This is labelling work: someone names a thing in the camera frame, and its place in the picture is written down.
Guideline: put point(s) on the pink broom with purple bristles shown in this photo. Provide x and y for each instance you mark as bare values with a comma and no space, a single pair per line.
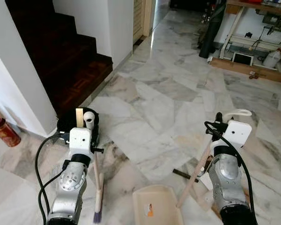
99,192

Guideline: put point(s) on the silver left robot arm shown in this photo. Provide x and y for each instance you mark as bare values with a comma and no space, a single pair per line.
70,183

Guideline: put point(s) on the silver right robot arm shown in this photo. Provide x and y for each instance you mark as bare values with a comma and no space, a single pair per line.
227,178

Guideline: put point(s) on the small brown floor object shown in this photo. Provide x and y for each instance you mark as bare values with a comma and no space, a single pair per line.
254,74

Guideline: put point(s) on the light wood block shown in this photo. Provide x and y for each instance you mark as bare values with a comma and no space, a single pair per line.
79,117

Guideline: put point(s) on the black round bin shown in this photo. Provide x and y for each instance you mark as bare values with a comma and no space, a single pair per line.
65,123

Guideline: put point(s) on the dark thin stick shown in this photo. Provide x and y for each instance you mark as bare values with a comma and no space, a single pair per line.
185,175

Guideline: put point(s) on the long wooden board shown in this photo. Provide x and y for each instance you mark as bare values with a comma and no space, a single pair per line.
248,70

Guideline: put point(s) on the small black framed panel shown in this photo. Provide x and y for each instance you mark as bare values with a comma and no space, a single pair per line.
243,58

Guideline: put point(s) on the white plastic jug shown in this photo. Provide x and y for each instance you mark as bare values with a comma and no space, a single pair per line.
272,60

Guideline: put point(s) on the dark wooden staircase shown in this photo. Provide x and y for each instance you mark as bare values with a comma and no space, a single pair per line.
61,56

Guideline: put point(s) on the dark rolled mat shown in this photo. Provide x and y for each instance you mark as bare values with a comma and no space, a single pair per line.
210,33

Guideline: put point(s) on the wooden louvre door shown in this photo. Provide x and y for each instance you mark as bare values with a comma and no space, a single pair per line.
140,18

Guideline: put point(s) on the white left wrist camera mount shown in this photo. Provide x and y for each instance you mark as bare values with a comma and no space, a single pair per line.
79,140

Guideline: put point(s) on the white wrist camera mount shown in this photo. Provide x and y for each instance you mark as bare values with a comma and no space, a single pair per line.
239,133
79,140

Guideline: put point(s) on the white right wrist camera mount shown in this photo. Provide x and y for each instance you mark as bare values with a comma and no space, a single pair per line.
239,133

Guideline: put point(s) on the white frame sewing table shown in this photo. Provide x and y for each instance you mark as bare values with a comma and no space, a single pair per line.
232,33

